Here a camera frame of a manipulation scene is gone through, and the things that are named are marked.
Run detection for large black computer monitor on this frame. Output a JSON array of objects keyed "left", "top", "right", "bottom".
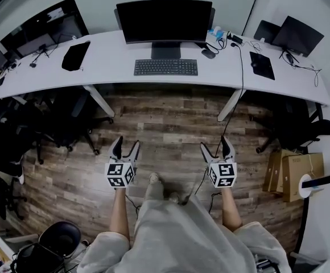
[{"left": 115, "top": 0, "right": 213, "bottom": 60}]

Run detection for black bag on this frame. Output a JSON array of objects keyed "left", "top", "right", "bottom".
[{"left": 12, "top": 242, "right": 65, "bottom": 273}]

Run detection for black angled monitor on stand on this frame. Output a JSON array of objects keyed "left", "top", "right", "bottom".
[{"left": 271, "top": 15, "right": 325, "bottom": 60}]

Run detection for long black power cable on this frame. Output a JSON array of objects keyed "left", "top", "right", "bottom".
[{"left": 214, "top": 42, "right": 245, "bottom": 158}]

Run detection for person's beige clothing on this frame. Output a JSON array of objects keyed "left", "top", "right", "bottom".
[{"left": 76, "top": 180, "right": 292, "bottom": 273}]

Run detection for black cloth pouch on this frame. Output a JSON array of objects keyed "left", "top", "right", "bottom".
[{"left": 61, "top": 40, "right": 92, "bottom": 72}]

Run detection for dark monitor with tripod stand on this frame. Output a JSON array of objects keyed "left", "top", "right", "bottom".
[{"left": 16, "top": 32, "right": 58, "bottom": 65}]

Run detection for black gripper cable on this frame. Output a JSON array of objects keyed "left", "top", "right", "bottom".
[
  {"left": 193, "top": 168, "right": 223, "bottom": 213},
  {"left": 124, "top": 193, "right": 142, "bottom": 218}
]

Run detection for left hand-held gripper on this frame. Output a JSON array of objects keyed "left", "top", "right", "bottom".
[{"left": 104, "top": 135, "right": 141, "bottom": 190}]

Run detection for blue tissue pack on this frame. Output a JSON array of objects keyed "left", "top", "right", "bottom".
[{"left": 207, "top": 26, "right": 226, "bottom": 42}]

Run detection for person's left forearm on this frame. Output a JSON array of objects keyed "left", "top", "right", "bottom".
[{"left": 108, "top": 187, "right": 131, "bottom": 239}]

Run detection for white round spool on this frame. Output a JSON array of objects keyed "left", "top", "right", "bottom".
[{"left": 298, "top": 173, "right": 325, "bottom": 200}]

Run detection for person's right forearm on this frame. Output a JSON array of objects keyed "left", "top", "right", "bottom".
[{"left": 220, "top": 185, "right": 244, "bottom": 233}]

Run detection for white desk leg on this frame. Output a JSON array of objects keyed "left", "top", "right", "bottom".
[
  {"left": 217, "top": 89, "right": 247, "bottom": 122},
  {"left": 82, "top": 85, "right": 116, "bottom": 118}
]

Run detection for black office chair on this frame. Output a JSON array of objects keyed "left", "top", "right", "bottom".
[
  {"left": 0, "top": 97, "right": 55, "bottom": 166},
  {"left": 44, "top": 89, "right": 114, "bottom": 156},
  {"left": 249, "top": 98, "right": 330, "bottom": 155}
]

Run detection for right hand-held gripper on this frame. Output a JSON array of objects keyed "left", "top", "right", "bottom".
[{"left": 200, "top": 135, "right": 238, "bottom": 189}]

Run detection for brown cardboard boxes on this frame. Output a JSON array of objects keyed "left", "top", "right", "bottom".
[{"left": 262, "top": 149, "right": 325, "bottom": 203}]

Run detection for black flat panel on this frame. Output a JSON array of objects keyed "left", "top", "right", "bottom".
[{"left": 253, "top": 19, "right": 282, "bottom": 45}]

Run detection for black keyboard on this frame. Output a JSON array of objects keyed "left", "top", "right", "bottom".
[{"left": 133, "top": 59, "right": 199, "bottom": 77}]

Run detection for black square mouse pad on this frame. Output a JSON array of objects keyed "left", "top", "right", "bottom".
[{"left": 249, "top": 51, "right": 276, "bottom": 81}]

